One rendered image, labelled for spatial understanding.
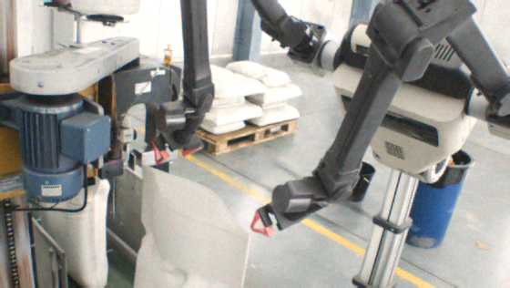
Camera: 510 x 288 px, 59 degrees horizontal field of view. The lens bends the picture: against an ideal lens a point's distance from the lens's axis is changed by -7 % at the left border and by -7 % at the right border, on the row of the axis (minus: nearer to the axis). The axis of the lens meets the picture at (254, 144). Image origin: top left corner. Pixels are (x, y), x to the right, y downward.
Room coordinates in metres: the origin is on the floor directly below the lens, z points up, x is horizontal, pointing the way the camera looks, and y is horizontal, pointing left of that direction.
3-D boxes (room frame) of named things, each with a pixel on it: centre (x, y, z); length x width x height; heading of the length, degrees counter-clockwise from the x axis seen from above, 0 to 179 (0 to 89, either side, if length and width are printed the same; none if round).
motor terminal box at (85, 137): (0.98, 0.39, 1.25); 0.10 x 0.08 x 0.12; 164
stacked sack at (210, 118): (4.26, 0.30, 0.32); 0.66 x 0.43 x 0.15; 141
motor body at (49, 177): (1.01, 0.49, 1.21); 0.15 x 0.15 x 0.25
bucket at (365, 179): (3.46, -0.83, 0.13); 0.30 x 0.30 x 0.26
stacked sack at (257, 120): (4.73, -0.09, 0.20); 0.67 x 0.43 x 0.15; 139
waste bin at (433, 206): (2.96, -1.26, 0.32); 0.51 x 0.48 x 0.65; 139
